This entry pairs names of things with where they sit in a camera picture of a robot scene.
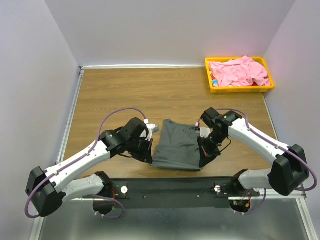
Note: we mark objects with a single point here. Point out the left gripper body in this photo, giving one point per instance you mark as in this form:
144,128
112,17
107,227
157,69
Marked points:
139,148

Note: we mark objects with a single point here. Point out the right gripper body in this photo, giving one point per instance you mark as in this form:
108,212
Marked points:
209,145

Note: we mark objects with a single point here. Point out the grey t shirt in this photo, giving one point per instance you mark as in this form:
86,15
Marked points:
178,148

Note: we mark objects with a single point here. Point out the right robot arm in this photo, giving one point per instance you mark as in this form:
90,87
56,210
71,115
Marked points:
288,165

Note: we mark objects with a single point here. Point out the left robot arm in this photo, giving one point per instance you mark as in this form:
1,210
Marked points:
48,189

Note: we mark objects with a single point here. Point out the yellow plastic bin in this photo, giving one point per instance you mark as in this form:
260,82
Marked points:
248,89

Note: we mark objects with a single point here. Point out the pink t shirt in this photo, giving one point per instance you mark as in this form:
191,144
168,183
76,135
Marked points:
241,72

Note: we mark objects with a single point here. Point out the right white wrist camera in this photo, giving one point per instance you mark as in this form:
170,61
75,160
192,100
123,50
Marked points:
203,132

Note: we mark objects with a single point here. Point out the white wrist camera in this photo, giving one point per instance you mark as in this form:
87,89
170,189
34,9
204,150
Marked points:
149,130
203,132

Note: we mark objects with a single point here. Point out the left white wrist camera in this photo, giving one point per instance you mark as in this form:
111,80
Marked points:
149,130

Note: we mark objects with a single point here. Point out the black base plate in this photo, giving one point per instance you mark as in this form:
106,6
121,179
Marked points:
168,193

